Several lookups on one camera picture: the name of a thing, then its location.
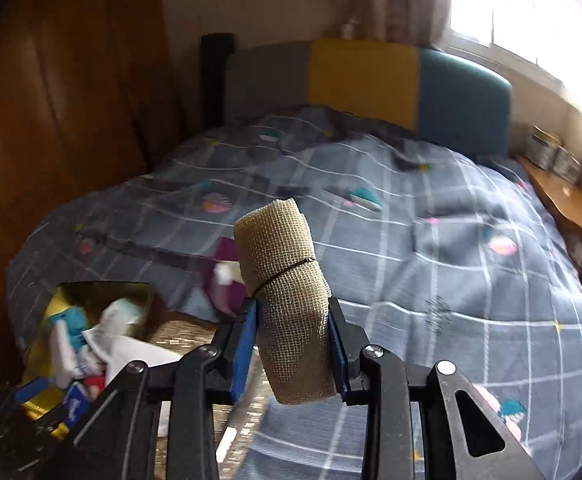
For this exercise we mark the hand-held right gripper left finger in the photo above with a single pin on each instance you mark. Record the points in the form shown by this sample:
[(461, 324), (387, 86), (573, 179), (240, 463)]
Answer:
[(246, 345)]

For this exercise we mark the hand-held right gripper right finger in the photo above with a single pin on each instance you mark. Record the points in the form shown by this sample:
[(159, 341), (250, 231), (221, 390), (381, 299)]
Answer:
[(335, 355)]

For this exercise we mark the beige elastic bandage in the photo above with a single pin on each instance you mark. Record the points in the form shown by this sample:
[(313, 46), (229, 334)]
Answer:
[(291, 280)]

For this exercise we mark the gold cardboard storage box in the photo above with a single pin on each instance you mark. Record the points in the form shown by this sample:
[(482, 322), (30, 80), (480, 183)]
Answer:
[(141, 307)]

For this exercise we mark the gold woven mat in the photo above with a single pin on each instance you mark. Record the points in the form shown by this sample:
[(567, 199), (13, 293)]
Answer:
[(191, 332)]

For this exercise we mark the purple cardboard box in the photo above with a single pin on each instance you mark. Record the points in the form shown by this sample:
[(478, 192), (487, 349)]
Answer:
[(223, 255)]

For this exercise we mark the grey checked leaf-print quilt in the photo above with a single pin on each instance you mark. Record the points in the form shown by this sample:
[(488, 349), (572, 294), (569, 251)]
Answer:
[(421, 285)]

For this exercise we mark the wooden desk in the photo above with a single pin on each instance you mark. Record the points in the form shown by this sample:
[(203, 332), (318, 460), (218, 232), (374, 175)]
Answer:
[(566, 205)]

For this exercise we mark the grey yellow blue headboard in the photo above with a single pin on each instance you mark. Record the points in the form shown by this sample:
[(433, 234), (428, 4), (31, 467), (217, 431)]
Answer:
[(361, 80)]

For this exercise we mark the small white bottle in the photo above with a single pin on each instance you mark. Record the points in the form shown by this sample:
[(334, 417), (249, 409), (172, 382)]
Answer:
[(351, 30)]

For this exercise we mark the beige patterned curtain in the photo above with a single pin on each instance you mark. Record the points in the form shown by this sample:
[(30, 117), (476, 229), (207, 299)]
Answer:
[(396, 0)]

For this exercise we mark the large bright window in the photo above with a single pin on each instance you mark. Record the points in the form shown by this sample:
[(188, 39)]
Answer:
[(526, 15)]

